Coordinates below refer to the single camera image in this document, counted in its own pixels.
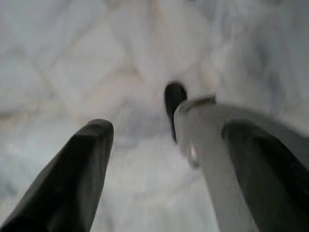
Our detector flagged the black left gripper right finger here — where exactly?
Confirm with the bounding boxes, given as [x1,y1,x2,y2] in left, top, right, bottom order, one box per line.
[221,119,309,232]

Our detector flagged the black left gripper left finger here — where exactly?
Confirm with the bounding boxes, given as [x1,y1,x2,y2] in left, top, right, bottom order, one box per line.
[0,118,114,232]

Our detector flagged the silver robot left leg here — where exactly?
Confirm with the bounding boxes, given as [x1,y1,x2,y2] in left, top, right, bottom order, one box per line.
[173,93,309,232]

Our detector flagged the black robot left foot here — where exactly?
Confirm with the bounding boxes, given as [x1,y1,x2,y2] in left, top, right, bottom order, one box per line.
[164,83,188,143]

